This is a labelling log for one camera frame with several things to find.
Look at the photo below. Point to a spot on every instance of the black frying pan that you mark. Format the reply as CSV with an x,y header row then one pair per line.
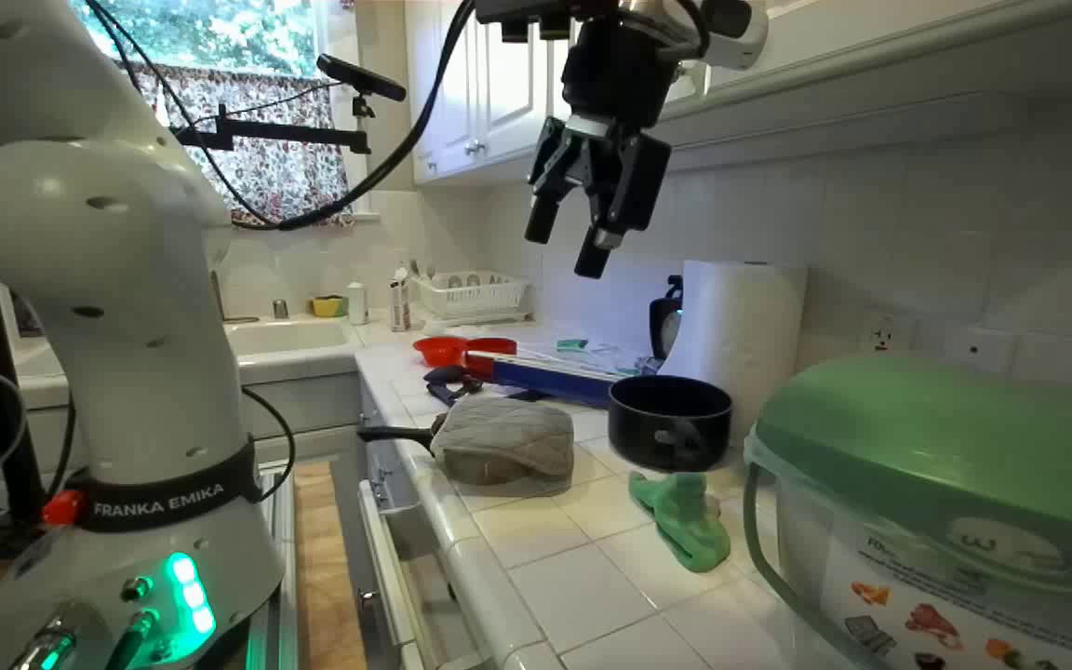
x,y
399,436

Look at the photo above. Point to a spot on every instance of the white light switch plate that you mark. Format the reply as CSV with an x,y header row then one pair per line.
x,y
984,352

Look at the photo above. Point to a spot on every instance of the white wall outlet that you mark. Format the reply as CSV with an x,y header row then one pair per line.
x,y
886,333

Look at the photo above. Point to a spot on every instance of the green-lidded clear plastic container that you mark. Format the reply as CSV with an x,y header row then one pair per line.
x,y
931,459

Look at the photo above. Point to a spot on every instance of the window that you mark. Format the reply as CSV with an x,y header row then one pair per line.
x,y
215,30

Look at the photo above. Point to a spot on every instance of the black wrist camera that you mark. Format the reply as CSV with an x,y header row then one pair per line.
x,y
646,182

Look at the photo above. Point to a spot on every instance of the black saucepan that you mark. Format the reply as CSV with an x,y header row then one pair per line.
x,y
673,422

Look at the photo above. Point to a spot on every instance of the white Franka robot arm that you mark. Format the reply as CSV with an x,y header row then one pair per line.
x,y
128,309

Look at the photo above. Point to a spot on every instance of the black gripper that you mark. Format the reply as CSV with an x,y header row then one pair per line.
x,y
615,77

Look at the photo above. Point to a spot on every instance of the yellow sponge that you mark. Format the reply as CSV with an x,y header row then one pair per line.
x,y
328,307

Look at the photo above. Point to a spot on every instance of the small white bottle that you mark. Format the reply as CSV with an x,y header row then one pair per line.
x,y
355,307

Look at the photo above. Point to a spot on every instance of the black camera stand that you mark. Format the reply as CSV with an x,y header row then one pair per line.
x,y
288,133

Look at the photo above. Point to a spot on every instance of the white paper towel roll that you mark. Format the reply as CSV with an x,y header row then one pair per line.
x,y
744,335

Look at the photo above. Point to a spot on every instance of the white lower cabinet drawers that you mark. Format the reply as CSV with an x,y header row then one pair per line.
x,y
437,582

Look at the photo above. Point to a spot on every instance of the grey pot holder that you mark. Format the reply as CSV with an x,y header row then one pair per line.
x,y
503,436

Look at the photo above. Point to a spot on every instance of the clear soap bottle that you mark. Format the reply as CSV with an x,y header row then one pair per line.
x,y
399,298

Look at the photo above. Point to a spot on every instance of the black stereo camera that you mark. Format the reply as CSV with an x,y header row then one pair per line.
x,y
364,77

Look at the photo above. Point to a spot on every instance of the wooden robot platform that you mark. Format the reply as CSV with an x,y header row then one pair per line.
x,y
327,582

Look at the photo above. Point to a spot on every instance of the white sink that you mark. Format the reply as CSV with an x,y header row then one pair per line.
x,y
288,335

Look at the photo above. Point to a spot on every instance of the floral window curtain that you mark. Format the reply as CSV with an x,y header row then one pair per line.
x,y
276,172

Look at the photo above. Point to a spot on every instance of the aluminium base frame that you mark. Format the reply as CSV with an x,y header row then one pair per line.
x,y
276,561

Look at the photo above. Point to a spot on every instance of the green plastic item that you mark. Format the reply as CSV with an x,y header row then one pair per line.
x,y
688,522

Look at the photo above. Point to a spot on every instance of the white upper cabinets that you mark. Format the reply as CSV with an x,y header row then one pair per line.
x,y
883,51

